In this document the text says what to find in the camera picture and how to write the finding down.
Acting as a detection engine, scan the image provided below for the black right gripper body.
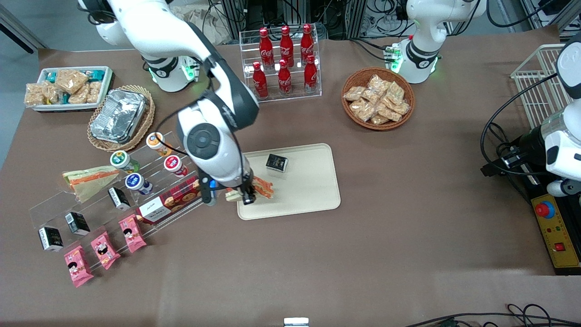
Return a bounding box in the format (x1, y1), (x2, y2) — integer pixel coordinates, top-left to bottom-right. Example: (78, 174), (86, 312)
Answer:
(218, 171), (255, 194)

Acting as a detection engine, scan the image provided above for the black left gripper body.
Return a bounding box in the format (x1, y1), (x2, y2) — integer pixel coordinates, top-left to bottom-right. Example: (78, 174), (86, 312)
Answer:
(481, 127), (548, 178)

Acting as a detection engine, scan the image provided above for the triangle sandwich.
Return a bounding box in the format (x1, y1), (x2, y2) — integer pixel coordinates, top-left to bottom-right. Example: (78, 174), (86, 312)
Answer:
(226, 176), (274, 203)
(63, 166), (121, 203)

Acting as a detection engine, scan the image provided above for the cream plastic tray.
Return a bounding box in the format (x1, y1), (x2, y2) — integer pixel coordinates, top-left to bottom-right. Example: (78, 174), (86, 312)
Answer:
(235, 143), (341, 221)

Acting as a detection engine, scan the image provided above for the small black carton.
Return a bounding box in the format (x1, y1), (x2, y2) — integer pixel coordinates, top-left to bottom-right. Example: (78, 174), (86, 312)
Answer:
(38, 227), (64, 252)
(65, 212), (90, 236)
(266, 154), (290, 173)
(108, 187), (131, 212)

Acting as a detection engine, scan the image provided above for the red lid gum jar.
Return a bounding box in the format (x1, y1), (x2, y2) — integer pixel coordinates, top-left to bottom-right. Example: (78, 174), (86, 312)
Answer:
(164, 155), (188, 178)

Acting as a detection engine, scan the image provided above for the red plaid cookie box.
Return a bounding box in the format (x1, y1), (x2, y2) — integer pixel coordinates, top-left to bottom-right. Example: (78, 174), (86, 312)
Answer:
(136, 176), (210, 225)

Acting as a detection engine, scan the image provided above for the clear acrylic stepped stand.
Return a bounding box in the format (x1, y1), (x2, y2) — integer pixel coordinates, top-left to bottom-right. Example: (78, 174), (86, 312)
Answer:
(28, 132), (214, 273)

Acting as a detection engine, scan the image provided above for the orange lid gum jar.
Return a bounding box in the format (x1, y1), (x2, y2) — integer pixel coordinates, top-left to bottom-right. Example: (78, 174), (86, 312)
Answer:
(146, 132), (173, 157)

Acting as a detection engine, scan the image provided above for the clear acrylic bottle rack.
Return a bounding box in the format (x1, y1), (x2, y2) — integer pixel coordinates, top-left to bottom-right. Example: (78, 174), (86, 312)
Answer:
(239, 27), (322, 105)

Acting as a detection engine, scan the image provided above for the yellow emergency stop box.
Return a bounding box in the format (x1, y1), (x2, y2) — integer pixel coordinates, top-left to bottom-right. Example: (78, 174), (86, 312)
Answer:
(530, 193), (581, 276)

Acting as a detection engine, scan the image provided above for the blue lid gum jar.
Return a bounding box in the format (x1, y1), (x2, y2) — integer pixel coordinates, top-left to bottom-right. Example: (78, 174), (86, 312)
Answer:
(125, 173), (153, 196)

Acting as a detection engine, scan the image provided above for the red cola bottle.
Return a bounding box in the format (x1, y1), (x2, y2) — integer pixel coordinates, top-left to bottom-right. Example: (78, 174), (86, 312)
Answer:
(280, 25), (295, 68)
(304, 55), (318, 94)
(300, 24), (315, 64)
(259, 27), (274, 69)
(277, 59), (292, 96)
(252, 62), (268, 99)

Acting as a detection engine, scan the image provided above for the oval wicker basket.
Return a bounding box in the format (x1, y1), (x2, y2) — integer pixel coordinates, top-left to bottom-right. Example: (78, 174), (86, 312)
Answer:
(87, 85), (156, 152)

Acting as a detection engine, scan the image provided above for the pink cartoon snack packet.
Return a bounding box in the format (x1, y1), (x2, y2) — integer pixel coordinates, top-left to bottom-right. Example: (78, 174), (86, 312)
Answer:
(90, 231), (121, 270)
(64, 245), (94, 288)
(118, 214), (148, 253)

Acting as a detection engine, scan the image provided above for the green lid gum jar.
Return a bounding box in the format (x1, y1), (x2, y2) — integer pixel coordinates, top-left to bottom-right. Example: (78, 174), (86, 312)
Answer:
(110, 151), (140, 174)

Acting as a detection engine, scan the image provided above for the aluminium foil container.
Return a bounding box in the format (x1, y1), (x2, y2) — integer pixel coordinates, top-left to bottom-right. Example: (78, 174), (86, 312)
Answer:
(90, 89), (148, 144)

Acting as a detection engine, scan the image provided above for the beige crumpled cloth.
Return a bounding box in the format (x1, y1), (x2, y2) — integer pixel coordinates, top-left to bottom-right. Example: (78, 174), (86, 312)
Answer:
(175, 5), (233, 46)

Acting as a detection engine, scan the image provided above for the round wicker basket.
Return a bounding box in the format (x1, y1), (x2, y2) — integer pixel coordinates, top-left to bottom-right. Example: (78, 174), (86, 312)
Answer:
(341, 67), (415, 131)

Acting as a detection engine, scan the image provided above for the white rectangular bin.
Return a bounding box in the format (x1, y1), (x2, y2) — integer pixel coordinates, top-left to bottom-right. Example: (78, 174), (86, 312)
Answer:
(32, 66), (114, 113)

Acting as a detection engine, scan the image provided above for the metal equipment rack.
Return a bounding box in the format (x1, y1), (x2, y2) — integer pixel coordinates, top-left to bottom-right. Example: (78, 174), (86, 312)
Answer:
(220, 0), (368, 39)

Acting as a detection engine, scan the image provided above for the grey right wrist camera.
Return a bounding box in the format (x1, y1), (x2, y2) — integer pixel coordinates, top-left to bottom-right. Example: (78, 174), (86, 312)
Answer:
(201, 177), (218, 206)

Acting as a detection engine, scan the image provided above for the black looped cable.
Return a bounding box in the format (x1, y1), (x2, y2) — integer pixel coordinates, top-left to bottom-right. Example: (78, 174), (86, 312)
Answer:
(480, 73), (560, 178)

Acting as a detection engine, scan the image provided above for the white wire basket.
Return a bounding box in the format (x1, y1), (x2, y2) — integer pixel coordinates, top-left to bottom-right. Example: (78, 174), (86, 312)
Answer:
(511, 44), (573, 130)

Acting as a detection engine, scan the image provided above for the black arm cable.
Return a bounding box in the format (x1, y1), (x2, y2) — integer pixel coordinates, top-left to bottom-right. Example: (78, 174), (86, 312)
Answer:
(154, 68), (218, 157)

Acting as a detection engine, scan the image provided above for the black floor cable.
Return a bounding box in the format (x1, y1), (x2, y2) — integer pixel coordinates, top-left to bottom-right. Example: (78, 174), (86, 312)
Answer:
(404, 303), (581, 327)

